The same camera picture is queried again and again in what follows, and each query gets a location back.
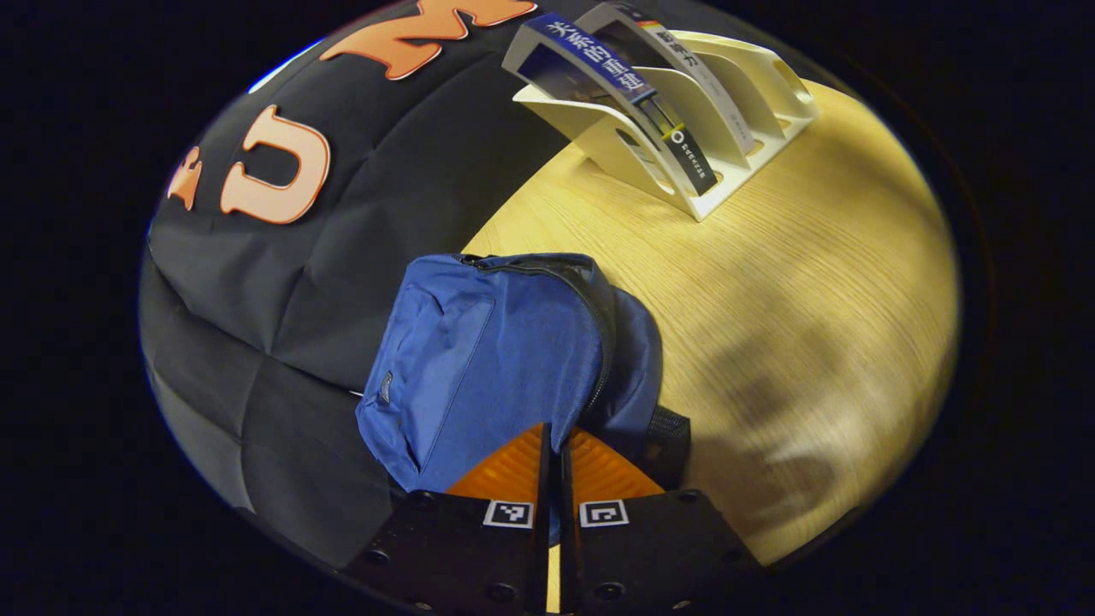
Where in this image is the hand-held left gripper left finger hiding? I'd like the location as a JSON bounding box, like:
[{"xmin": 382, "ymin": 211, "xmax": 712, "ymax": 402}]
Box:
[{"xmin": 340, "ymin": 423, "xmax": 551, "ymax": 615}]

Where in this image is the white portrait cover book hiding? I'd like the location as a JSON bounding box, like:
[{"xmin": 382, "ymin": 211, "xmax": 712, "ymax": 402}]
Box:
[{"xmin": 590, "ymin": 3, "xmax": 758, "ymax": 155}]

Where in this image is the blue schoolbag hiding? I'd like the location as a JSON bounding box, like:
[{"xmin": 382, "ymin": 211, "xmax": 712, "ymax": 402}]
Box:
[{"xmin": 355, "ymin": 252, "xmax": 691, "ymax": 544}]

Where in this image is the blue book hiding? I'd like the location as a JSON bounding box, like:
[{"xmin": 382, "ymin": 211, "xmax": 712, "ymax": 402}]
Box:
[{"xmin": 513, "ymin": 12, "xmax": 719, "ymax": 198}]

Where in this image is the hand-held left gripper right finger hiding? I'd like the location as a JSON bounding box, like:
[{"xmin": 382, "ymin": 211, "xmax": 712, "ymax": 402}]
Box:
[{"xmin": 559, "ymin": 427, "xmax": 764, "ymax": 615}]

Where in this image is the white bookshelf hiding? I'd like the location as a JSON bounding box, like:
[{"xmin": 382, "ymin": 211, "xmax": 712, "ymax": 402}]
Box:
[{"xmin": 502, "ymin": 3, "xmax": 820, "ymax": 223}]

